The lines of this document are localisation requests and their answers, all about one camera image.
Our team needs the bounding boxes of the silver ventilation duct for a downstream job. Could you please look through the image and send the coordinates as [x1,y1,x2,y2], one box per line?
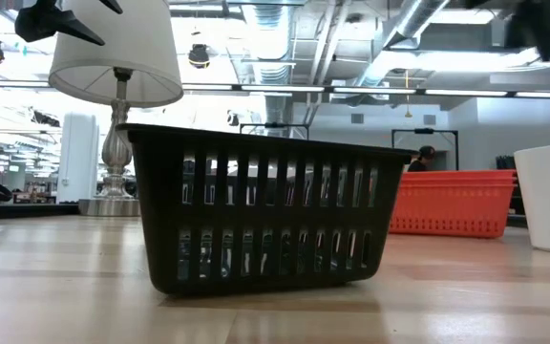
[353,0,452,88]

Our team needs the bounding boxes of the black slotted plastic basket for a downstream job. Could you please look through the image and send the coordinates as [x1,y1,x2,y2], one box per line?
[116,122,418,296]

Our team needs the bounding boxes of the white shade silver table lamp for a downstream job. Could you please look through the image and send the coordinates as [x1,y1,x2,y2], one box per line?
[48,0,184,218]

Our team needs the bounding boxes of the black aluminium table frame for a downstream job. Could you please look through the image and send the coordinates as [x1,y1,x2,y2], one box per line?
[0,201,81,223]

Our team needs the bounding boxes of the person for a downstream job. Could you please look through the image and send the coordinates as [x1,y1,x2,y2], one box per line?
[407,144,436,173]

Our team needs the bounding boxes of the orange plastic basket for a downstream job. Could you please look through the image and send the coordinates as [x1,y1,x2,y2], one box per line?
[401,169,518,179]
[400,176,518,186]
[389,183,518,239]

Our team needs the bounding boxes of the long ceiling light strip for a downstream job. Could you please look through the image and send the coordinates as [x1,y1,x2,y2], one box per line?
[0,79,550,99]

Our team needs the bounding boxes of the black gantry frame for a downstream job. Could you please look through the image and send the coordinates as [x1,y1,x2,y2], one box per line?
[391,127,459,172]

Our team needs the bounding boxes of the white plastic basket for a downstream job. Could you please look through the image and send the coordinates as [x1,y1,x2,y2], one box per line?
[513,141,550,257]

